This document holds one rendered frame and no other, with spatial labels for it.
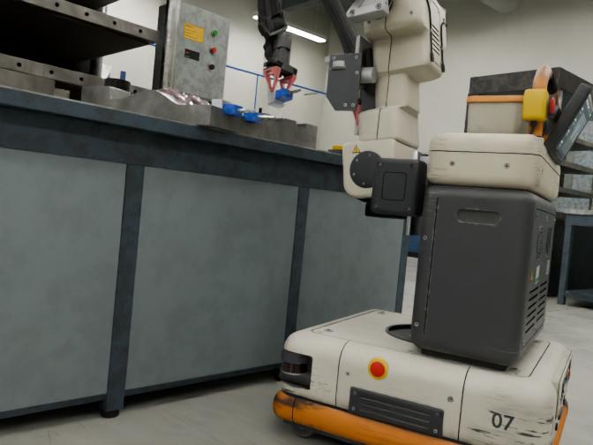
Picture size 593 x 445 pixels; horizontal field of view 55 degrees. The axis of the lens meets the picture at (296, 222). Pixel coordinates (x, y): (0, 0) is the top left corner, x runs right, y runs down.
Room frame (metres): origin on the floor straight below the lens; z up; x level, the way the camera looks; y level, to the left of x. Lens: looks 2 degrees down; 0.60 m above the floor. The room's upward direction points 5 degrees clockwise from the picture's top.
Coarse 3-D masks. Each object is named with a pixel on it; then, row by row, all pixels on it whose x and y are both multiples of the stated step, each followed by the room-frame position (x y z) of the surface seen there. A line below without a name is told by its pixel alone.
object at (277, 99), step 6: (276, 90) 1.86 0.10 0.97; (282, 90) 1.84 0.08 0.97; (288, 90) 1.85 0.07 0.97; (294, 90) 1.83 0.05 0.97; (300, 90) 1.81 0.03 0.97; (270, 96) 1.87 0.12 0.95; (276, 96) 1.86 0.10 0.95; (282, 96) 1.84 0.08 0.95; (288, 96) 1.85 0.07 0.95; (270, 102) 1.87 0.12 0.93; (276, 102) 1.87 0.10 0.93; (282, 102) 1.89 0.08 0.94; (276, 108) 1.91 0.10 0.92
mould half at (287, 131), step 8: (264, 120) 1.83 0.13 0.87; (272, 120) 1.86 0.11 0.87; (288, 120) 1.91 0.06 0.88; (264, 128) 1.83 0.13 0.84; (272, 128) 1.86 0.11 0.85; (280, 128) 1.88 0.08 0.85; (288, 128) 1.91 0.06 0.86; (296, 128) 1.94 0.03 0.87; (304, 128) 1.96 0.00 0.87; (312, 128) 1.99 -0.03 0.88; (264, 136) 1.84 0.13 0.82; (272, 136) 1.86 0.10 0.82; (280, 136) 1.88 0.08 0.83; (288, 136) 1.91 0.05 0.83; (296, 136) 1.94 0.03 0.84; (304, 136) 1.97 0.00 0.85; (312, 136) 1.99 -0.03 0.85; (296, 144) 1.94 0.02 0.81; (304, 144) 1.97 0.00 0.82; (312, 144) 2.00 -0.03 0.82
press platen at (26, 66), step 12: (0, 60) 2.02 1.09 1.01; (12, 60) 2.05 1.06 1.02; (24, 60) 2.08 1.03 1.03; (24, 72) 2.08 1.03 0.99; (36, 72) 2.11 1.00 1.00; (48, 72) 2.14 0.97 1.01; (60, 72) 2.17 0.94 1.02; (72, 72) 2.20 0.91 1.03; (72, 84) 2.22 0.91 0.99; (84, 84) 2.24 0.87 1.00; (96, 84) 2.27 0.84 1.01
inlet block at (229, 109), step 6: (216, 102) 1.61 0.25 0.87; (222, 102) 1.60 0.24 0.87; (228, 102) 1.63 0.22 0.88; (222, 108) 1.60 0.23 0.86; (228, 108) 1.60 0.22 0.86; (234, 108) 1.59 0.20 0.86; (240, 108) 1.61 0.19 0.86; (228, 114) 1.60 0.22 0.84; (234, 114) 1.59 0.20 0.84; (240, 114) 1.62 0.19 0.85
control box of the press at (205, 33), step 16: (160, 16) 2.67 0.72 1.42; (192, 16) 2.64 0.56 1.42; (208, 16) 2.70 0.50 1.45; (160, 32) 2.66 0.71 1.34; (192, 32) 2.64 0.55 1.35; (208, 32) 2.70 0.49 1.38; (224, 32) 2.77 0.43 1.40; (160, 48) 2.66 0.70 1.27; (192, 48) 2.65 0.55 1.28; (208, 48) 2.71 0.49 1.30; (224, 48) 2.77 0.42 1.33; (160, 64) 2.65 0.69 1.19; (176, 64) 2.59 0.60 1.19; (192, 64) 2.65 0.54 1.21; (208, 64) 2.71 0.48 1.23; (224, 64) 2.78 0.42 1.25; (176, 80) 2.60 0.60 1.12; (192, 80) 2.66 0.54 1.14; (208, 80) 2.72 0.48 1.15; (224, 80) 2.79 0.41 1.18; (208, 96) 2.73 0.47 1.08
